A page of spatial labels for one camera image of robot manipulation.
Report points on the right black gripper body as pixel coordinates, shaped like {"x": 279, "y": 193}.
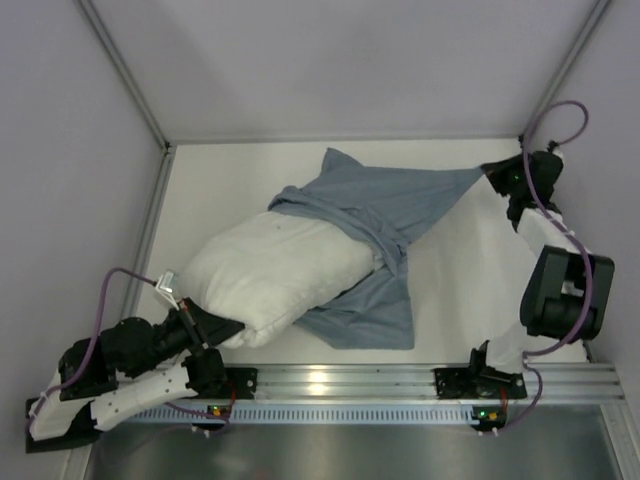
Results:
{"x": 503, "y": 172}

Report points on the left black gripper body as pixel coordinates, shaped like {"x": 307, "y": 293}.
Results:
{"x": 193, "y": 327}

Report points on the white pillow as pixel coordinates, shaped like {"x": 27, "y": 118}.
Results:
{"x": 268, "y": 271}

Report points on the blue pillowcase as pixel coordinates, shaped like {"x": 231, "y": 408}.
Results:
{"x": 388, "y": 209}

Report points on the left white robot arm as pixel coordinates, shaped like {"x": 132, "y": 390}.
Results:
{"x": 87, "y": 398}

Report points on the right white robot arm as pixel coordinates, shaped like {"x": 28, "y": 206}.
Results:
{"x": 567, "y": 293}

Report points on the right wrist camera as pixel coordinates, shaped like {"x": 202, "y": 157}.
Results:
{"x": 555, "y": 148}

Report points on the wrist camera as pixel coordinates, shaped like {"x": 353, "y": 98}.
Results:
{"x": 555, "y": 148}
{"x": 167, "y": 289}

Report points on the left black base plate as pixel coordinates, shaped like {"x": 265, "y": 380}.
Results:
{"x": 241, "y": 383}

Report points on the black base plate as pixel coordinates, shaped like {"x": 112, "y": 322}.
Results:
{"x": 241, "y": 383}
{"x": 455, "y": 383}

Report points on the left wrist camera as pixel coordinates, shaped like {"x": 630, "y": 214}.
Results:
{"x": 167, "y": 289}

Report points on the slotted cable duct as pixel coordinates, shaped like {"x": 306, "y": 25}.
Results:
{"x": 336, "y": 414}

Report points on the right aluminium frame post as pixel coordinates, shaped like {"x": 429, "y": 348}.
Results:
{"x": 576, "y": 48}

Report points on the aluminium frame post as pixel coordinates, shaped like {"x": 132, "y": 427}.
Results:
{"x": 92, "y": 16}
{"x": 576, "y": 48}

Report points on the aluminium mounting rail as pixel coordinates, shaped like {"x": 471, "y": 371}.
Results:
{"x": 556, "y": 383}

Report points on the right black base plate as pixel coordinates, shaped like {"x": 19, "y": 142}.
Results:
{"x": 455, "y": 383}

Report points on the left aluminium frame post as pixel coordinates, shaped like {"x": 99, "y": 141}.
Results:
{"x": 92, "y": 16}

